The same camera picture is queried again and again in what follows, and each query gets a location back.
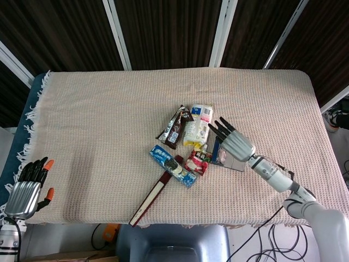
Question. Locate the left robot hand, orange fingertips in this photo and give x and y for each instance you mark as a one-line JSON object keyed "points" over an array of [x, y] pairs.
{"points": [[23, 197]]}

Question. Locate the right robot hand, black fingers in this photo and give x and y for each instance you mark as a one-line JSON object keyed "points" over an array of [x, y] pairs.
{"points": [[237, 144]]}

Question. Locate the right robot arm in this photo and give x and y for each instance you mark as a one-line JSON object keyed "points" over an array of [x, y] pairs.
{"points": [[300, 199]]}

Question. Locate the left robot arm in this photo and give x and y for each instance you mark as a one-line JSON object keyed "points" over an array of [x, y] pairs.
{"points": [[8, 240]]}

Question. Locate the red and white drink pouch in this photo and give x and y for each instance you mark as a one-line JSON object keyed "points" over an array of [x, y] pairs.
{"points": [[197, 162]]}

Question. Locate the white and yellow snack bag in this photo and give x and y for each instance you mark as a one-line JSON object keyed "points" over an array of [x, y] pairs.
{"points": [[197, 125]]}

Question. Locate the blue table pad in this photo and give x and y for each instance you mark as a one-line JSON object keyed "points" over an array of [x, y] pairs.
{"points": [[13, 142]]}

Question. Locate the brown snack wrapper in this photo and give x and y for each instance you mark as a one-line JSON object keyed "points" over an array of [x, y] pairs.
{"points": [[174, 128]]}

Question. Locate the blue cookie box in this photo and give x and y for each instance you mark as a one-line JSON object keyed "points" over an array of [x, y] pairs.
{"points": [[171, 165]]}

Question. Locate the brown cardboard box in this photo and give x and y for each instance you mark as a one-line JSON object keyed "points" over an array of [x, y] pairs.
{"points": [[68, 256]]}

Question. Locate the orange device under table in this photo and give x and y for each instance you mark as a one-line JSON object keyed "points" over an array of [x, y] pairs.
{"points": [[110, 234]]}

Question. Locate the dark red folded fan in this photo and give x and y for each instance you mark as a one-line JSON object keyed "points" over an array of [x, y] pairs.
{"points": [[152, 195]]}

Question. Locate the white sneaker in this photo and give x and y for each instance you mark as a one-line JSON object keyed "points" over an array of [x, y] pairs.
{"points": [[334, 118]]}

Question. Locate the beige waffle weave blanket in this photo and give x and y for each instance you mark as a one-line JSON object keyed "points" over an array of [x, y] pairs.
{"points": [[109, 122]]}

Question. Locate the blue grey chair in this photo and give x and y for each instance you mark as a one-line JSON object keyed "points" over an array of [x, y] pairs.
{"points": [[171, 243]]}

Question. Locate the white frame post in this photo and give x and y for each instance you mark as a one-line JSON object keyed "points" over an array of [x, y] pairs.
{"points": [[283, 35], [117, 32], [336, 101], [222, 32], [13, 62]]}

